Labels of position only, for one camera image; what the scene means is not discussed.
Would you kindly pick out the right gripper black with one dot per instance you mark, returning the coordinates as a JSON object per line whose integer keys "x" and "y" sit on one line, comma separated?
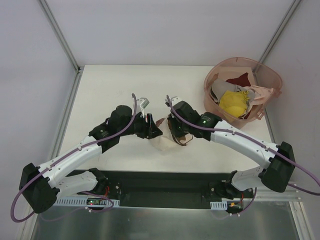
{"x": 173, "y": 125}

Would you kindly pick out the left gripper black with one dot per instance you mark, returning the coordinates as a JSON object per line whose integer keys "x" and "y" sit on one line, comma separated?
{"x": 149, "y": 125}

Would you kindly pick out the beige round mesh laundry bag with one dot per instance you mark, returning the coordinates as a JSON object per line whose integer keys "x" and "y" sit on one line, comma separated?
{"x": 167, "y": 140}

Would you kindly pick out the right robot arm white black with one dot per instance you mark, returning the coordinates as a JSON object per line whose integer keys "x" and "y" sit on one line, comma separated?
{"x": 275, "y": 162}

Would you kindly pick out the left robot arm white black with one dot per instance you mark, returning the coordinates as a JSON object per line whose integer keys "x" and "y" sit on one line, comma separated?
{"x": 43, "y": 185}

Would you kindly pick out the grey beige bra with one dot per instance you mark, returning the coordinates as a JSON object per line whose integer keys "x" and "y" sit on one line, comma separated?
{"x": 219, "y": 88}

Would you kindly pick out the yellow bra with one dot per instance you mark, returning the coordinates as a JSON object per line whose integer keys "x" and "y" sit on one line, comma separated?
{"x": 234, "y": 103}

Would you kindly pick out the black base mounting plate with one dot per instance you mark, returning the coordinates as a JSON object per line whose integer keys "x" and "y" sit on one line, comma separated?
{"x": 177, "y": 190}

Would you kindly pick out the dark red garment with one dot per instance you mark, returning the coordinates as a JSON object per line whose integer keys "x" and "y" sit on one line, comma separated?
{"x": 242, "y": 80}

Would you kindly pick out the light pink garment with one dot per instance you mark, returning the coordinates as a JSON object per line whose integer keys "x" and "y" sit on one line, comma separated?
{"x": 258, "y": 95}

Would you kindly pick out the pink translucent plastic basket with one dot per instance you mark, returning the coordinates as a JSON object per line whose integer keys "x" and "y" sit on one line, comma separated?
{"x": 259, "y": 74}

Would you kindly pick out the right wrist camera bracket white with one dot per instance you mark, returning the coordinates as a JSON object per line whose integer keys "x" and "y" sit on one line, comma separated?
{"x": 172, "y": 101}

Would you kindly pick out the wrist camera bracket white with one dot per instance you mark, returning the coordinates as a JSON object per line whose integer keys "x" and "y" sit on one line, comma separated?
{"x": 172, "y": 101}
{"x": 142, "y": 104}

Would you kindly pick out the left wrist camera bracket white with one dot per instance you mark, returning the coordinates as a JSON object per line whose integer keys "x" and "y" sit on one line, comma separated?
{"x": 142, "y": 104}

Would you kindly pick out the right white cable duct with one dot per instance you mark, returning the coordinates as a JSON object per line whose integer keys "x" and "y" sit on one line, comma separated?
{"x": 219, "y": 205}

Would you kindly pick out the white cable duct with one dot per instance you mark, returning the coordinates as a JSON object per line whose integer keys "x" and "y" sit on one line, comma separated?
{"x": 82, "y": 201}
{"x": 219, "y": 205}

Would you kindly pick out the left white cable duct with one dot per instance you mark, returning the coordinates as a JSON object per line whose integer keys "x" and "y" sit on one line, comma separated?
{"x": 82, "y": 201}

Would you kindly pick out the left aluminium frame post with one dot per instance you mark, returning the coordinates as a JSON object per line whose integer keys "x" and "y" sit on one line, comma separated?
{"x": 59, "y": 34}

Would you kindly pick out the aluminium frame post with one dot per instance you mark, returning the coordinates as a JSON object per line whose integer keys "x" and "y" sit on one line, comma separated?
{"x": 59, "y": 34}
{"x": 293, "y": 7}

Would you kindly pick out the right aluminium frame post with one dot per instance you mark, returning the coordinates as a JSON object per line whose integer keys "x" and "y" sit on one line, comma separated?
{"x": 293, "y": 7}

